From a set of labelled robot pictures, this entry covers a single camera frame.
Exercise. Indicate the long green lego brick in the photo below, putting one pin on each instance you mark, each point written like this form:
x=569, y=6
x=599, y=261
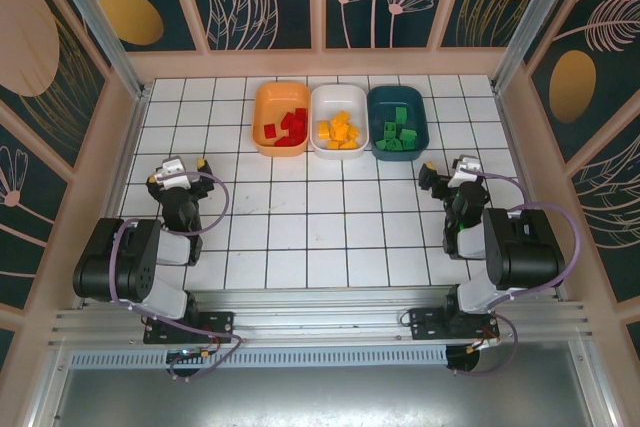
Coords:
x=388, y=144

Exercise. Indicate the orange plastic bin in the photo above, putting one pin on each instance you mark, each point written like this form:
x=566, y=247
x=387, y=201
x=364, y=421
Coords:
x=272, y=102

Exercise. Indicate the teal plastic bin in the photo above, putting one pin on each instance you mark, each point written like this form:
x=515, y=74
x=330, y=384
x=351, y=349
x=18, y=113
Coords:
x=385, y=102

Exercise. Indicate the white plastic bin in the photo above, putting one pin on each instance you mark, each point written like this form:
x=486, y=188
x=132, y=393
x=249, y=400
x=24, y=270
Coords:
x=337, y=99

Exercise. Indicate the aluminium mounting rail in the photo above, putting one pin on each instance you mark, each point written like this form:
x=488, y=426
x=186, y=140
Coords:
x=320, y=317

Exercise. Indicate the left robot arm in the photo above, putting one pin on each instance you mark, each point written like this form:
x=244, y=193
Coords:
x=125, y=257

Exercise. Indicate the grey metal sheet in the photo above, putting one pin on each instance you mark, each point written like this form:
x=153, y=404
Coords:
x=320, y=397

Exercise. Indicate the yellow round gear lego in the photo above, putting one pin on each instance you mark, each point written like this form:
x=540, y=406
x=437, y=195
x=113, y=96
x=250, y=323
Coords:
x=341, y=120

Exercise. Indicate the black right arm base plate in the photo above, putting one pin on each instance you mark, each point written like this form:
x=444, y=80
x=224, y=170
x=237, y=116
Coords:
x=425, y=322

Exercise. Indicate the aluminium frame post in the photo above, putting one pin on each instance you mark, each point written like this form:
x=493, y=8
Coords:
x=107, y=32
x=530, y=22

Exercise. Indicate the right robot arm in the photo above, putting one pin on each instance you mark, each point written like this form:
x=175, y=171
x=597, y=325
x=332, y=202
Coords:
x=525, y=257

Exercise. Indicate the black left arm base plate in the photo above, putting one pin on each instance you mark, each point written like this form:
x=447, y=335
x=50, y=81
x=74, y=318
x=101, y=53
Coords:
x=220, y=324

